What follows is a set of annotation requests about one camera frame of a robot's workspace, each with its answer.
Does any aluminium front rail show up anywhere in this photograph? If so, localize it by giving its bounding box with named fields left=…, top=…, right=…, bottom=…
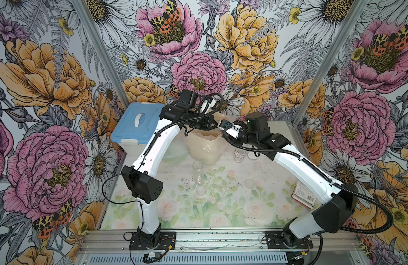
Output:
left=76, top=227, right=369, bottom=265

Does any blue lidded storage box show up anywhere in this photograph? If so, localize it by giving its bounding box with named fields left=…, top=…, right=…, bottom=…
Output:
left=111, top=103, right=165, bottom=154

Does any white jar lid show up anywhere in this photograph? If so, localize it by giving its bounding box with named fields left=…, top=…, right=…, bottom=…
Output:
left=248, top=152, right=259, bottom=161

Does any left black corrugated cable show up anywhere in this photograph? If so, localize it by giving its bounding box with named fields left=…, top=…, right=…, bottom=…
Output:
left=137, top=92, right=225, bottom=166

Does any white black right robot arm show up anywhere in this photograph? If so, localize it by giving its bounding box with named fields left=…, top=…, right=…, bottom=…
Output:
left=242, top=112, right=356, bottom=247

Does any pink white paper packet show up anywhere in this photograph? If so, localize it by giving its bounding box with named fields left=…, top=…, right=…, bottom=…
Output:
left=291, top=181, right=317, bottom=210

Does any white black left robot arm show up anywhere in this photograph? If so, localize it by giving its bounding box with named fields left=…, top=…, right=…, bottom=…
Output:
left=121, top=90, right=224, bottom=250

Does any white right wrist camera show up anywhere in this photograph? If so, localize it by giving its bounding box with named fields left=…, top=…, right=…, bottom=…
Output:
left=218, top=119, right=247, bottom=139

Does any clear jar dried tea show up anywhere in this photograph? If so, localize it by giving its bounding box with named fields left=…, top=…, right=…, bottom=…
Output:
left=192, top=161, right=204, bottom=186

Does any black corrugated cable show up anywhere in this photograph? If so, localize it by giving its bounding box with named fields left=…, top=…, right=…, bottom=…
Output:
left=222, top=127, right=394, bottom=235
left=137, top=92, right=225, bottom=166

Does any bin with pink bag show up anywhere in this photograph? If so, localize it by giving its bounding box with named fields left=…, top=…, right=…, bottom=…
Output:
left=186, top=128, right=228, bottom=166

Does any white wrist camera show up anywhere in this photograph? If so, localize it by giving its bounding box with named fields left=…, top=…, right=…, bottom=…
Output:
left=218, top=119, right=247, bottom=139
left=197, top=98, right=213, bottom=114

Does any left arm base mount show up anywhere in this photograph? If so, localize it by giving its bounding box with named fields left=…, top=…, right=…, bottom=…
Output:
left=129, top=231, right=177, bottom=251

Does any clear jar with rose tea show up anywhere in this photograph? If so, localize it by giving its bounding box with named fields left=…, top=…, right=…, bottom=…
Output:
left=233, top=149, right=248, bottom=163

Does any clear jar lid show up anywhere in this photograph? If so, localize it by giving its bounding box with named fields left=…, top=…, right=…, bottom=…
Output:
left=244, top=178, right=255, bottom=189
left=195, top=186, right=207, bottom=198

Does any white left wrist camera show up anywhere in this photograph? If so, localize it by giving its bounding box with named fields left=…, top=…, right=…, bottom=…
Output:
left=197, top=98, right=213, bottom=114

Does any right black corrugated cable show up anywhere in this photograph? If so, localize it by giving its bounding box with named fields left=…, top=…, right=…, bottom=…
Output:
left=222, top=127, right=394, bottom=235

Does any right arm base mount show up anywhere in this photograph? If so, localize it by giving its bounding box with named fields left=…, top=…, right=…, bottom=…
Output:
left=261, top=230, right=313, bottom=250

